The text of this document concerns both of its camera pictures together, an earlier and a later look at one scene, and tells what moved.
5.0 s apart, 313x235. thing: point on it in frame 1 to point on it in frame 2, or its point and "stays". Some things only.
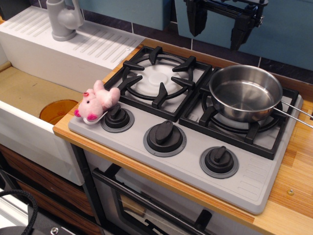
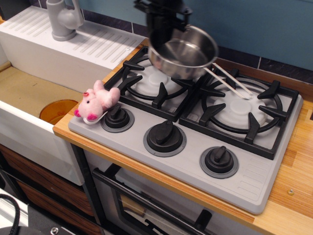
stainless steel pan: x=249 y=93 to x=190 y=52
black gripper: x=197 y=11 to x=161 y=28
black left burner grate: x=158 y=82 stays
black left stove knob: x=118 y=120 stays
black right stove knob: x=218 y=162 stays
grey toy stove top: x=165 y=117 stays
